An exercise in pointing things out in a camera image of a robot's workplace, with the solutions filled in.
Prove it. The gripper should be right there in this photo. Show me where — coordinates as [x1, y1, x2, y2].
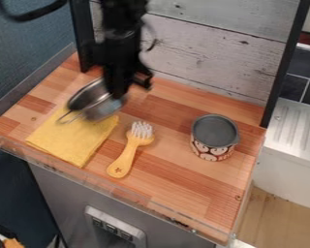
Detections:
[94, 30, 155, 100]

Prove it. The silver pot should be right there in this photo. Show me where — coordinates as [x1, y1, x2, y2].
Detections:
[55, 77, 127, 126]

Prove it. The yellow brush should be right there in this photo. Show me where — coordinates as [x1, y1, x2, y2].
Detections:
[106, 120, 157, 179]

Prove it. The yellow cloth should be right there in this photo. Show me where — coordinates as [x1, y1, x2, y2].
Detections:
[24, 106, 120, 169]

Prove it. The can with mushroom print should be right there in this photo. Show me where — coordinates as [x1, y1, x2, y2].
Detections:
[188, 113, 242, 163]

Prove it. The white furniture unit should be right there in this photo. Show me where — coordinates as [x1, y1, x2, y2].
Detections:
[252, 42, 310, 213]

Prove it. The black frame post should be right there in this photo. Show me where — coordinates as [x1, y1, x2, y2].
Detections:
[258, 0, 310, 129]
[68, 0, 99, 74]

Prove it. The black cable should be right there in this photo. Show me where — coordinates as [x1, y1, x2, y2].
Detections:
[0, 0, 70, 23]

